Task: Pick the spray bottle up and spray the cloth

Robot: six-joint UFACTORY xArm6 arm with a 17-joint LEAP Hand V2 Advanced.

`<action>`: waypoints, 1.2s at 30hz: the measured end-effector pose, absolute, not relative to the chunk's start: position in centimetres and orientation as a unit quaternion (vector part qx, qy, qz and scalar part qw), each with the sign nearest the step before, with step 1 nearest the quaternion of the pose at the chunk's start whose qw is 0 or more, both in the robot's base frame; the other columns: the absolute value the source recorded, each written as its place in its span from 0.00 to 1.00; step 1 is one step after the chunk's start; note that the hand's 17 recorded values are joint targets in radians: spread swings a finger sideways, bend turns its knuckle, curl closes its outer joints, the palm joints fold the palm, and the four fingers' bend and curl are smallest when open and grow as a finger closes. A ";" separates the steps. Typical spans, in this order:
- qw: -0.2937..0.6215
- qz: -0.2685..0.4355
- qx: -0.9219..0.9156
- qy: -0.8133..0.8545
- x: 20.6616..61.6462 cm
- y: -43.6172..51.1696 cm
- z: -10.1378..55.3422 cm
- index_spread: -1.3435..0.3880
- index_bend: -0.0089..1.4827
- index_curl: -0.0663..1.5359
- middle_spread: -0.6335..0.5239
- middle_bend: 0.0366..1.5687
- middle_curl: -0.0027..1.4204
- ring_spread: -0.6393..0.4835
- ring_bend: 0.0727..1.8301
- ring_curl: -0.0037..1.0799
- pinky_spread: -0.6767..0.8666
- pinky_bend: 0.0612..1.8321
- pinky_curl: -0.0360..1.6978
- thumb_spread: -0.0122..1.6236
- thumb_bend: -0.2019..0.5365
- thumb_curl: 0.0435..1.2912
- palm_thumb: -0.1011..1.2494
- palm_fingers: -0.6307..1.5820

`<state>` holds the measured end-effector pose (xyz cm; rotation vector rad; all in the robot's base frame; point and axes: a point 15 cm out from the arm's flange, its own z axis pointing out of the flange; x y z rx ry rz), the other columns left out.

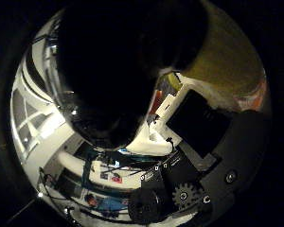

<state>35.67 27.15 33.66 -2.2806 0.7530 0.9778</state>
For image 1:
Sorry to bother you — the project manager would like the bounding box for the person in blue shirt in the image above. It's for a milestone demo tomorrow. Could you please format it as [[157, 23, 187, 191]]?
[[84, 193, 131, 218]]

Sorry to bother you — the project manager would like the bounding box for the white framed window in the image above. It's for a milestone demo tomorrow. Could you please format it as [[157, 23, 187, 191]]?
[[10, 88, 67, 159]]

